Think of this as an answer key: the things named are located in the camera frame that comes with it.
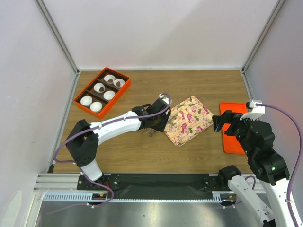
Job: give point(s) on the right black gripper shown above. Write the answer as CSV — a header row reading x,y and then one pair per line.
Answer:
x,y
227,117

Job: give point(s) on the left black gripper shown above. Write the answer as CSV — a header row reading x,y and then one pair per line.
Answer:
x,y
161,127

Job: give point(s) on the metal tongs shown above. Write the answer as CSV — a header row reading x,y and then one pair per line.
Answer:
x,y
151,132

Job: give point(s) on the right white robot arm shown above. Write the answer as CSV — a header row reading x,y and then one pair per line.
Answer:
x,y
256,138

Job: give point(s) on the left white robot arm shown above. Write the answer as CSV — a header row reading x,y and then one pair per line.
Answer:
x,y
84,139

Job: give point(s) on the orange chocolate box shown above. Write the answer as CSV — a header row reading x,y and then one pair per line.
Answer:
x,y
89,91

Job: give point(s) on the floral serving tray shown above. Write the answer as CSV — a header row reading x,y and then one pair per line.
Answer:
x,y
185,128

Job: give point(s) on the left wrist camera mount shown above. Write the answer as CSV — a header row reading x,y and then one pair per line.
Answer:
x,y
165,98

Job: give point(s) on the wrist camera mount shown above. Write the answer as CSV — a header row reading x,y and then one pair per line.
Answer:
x,y
255,109
165,98

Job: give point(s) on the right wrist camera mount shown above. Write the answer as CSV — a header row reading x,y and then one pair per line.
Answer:
x,y
255,109

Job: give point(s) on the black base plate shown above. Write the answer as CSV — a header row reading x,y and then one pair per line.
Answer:
x,y
163,183

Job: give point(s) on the white cable duct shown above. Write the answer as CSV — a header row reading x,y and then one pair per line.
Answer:
x,y
95,197

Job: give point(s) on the aluminium frame post right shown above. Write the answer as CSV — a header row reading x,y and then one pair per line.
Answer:
x,y
277,8

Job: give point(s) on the aluminium frame post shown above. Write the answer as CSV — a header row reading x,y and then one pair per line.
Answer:
x,y
277,8
56,33

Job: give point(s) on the aluminium frame post left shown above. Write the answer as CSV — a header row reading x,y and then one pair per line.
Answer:
x,y
56,33

